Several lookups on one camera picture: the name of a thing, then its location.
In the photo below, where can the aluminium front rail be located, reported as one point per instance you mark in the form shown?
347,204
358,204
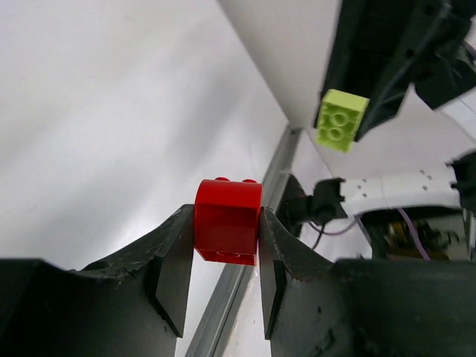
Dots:
214,329

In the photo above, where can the lime lego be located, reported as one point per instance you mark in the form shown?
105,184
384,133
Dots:
339,119

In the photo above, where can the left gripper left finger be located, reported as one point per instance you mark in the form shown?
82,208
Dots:
130,303

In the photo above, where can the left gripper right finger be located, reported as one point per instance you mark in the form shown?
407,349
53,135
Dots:
358,307

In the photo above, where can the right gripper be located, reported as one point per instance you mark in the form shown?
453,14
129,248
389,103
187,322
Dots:
430,40

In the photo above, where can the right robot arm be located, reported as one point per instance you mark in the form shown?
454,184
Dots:
450,185

